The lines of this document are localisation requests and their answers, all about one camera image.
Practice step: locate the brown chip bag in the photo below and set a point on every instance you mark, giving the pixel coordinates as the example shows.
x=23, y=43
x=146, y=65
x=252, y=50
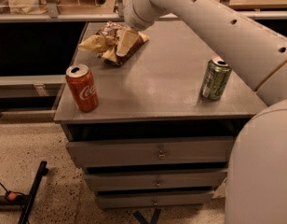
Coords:
x=105, y=40

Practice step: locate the top grey drawer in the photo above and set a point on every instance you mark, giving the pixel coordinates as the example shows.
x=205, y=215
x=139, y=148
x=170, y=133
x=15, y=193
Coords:
x=113, y=153

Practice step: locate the green soda can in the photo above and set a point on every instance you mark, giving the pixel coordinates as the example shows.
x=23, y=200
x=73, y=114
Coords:
x=216, y=77

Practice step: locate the middle grey drawer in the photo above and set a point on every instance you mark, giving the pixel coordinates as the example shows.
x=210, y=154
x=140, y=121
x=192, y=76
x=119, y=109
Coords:
x=156, y=180

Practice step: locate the bottom grey drawer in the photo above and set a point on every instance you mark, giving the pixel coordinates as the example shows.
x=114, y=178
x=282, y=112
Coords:
x=155, y=199

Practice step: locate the red cola can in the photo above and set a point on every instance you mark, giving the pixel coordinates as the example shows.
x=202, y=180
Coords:
x=81, y=84

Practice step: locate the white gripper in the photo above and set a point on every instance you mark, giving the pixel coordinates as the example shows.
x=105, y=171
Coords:
x=132, y=15

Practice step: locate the grey drawer cabinet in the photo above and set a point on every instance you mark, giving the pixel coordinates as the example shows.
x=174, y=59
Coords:
x=155, y=95

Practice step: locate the grey drawer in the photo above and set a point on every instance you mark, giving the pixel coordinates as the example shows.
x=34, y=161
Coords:
x=155, y=199
x=156, y=180
x=113, y=153

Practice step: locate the black metal stand leg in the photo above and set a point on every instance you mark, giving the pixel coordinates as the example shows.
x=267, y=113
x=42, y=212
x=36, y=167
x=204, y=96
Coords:
x=41, y=172

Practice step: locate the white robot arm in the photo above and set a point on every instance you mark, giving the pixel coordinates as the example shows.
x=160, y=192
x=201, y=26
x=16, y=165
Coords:
x=256, y=186

